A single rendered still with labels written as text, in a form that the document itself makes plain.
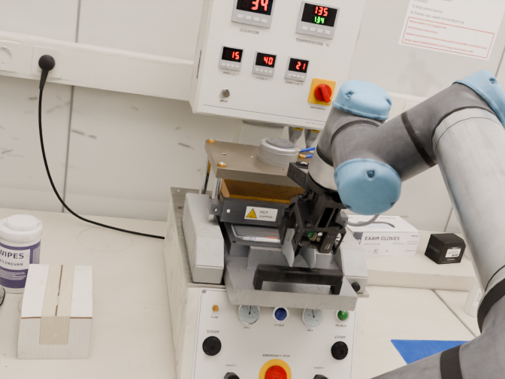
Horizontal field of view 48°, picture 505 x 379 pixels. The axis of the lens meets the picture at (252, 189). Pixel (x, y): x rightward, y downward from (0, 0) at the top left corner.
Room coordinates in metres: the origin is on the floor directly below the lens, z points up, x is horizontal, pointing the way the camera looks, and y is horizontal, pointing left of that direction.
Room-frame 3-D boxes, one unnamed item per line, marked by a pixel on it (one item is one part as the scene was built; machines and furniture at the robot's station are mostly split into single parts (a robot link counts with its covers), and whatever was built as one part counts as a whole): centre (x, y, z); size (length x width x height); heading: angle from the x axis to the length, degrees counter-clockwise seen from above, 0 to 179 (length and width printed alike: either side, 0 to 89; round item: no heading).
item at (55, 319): (0.92, 0.32, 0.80); 0.19 x 0.13 x 0.09; 16
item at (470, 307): (1.32, -0.62, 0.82); 0.05 x 0.05 x 0.14
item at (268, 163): (1.15, -0.05, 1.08); 0.31 x 0.24 x 0.13; 105
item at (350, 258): (1.07, -0.19, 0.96); 0.26 x 0.05 x 0.07; 15
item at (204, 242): (1.01, 0.08, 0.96); 0.25 x 0.05 x 0.07; 15
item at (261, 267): (0.86, -0.10, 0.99); 0.15 x 0.02 x 0.04; 105
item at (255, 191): (1.11, -0.04, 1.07); 0.22 x 0.17 x 0.10; 105
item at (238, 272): (0.99, -0.07, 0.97); 0.30 x 0.22 x 0.08; 15
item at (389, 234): (1.51, -0.36, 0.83); 0.23 x 0.12 x 0.07; 115
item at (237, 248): (1.03, -0.06, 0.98); 0.20 x 0.17 x 0.03; 105
